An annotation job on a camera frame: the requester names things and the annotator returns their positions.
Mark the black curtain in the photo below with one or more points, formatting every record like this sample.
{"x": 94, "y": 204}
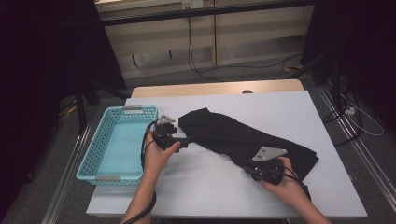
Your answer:
{"x": 367, "y": 46}
{"x": 37, "y": 62}

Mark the black pants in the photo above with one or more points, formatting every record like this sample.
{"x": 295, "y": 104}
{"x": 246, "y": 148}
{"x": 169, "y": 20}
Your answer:
{"x": 224, "y": 133}

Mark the grey table grommet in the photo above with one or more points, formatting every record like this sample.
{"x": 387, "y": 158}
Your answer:
{"x": 247, "y": 91}

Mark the yellow floor tape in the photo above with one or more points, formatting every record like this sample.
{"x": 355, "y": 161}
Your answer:
{"x": 294, "y": 67}

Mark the black metal stand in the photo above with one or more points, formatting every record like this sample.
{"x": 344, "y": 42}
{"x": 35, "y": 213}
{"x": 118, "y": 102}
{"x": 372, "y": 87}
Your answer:
{"x": 81, "y": 109}
{"x": 335, "y": 81}

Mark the white power plug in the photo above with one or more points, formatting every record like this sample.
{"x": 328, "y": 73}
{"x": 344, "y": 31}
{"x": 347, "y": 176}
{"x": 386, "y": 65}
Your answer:
{"x": 349, "y": 111}

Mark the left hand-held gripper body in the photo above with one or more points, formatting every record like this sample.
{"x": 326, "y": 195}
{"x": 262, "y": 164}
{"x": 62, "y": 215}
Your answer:
{"x": 165, "y": 119}

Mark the white table mat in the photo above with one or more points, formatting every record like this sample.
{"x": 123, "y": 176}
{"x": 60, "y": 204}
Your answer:
{"x": 218, "y": 193}

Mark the person's left hand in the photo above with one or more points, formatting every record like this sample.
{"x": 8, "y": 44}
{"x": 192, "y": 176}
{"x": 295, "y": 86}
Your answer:
{"x": 155, "y": 161}

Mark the black metal bar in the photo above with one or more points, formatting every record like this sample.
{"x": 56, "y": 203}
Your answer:
{"x": 202, "y": 12}

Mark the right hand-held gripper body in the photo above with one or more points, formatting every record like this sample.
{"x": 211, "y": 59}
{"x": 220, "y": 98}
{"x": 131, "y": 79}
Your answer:
{"x": 267, "y": 153}

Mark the aluminium floor rail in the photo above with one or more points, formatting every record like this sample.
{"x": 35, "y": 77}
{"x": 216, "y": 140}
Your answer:
{"x": 67, "y": 174}
{"x": 375, "y": 169}

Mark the light blue plastic basket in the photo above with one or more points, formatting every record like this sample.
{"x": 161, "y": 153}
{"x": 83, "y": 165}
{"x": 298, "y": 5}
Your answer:
{"x": 121, "y": 149}

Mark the white wall socket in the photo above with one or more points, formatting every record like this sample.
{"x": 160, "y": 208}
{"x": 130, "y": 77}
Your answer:
{"x": 193, "y": 3}

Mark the person's right hand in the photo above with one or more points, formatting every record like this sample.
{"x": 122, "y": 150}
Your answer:
{"x": 288, "y": 189}

